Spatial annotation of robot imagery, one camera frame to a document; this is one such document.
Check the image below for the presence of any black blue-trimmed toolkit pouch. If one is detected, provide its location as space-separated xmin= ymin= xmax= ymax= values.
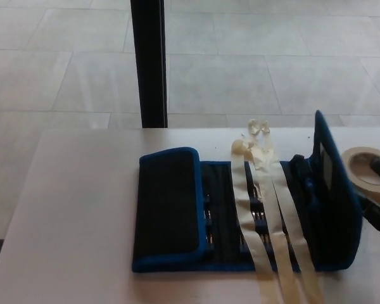
xmin=131 ymin=109 xmax=364 ymax=274

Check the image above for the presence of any beige masking tape roll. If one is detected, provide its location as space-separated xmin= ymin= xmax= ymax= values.
xmin=341 ymin=146 xmax=380 ymax=191

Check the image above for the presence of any white label card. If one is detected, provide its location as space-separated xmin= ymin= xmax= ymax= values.
xmin=320 ymin=141 xmax=336 ymax=188

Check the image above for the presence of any long beige masking tape strip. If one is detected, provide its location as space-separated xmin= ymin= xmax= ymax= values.
xmin=260 ymin=119 xmax=326 ymax=304
xmin=246 ymin=118 xmax=300 ymax=304

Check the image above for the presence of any short beige masking tape strip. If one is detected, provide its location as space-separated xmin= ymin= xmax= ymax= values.
xmin=230 ymin=139 xmax=275 ymax=279

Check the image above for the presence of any black vertical post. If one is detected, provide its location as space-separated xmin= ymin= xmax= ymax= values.
xmin=129 ymin=0 xmax=168 ymax=129

